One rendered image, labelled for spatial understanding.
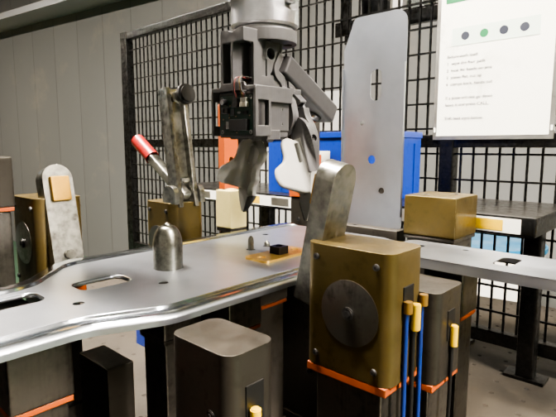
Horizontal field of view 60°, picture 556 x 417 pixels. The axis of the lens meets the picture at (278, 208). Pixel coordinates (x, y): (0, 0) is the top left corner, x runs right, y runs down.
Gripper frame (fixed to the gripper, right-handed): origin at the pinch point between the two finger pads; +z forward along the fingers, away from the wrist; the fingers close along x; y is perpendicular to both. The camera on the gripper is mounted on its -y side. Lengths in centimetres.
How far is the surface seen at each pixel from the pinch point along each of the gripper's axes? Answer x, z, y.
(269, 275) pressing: 5.7, 5.6, 7.5
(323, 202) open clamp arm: 12.4, -2.6, 7.4
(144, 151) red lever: -27.4, -6.3, 0.9
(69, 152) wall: -459, 6, -180
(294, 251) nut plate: 1.1, 5.4, -1.9
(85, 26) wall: -422, -114, -187
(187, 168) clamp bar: -19.1, -4.0, -1.0
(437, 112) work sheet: -5, -14, -54
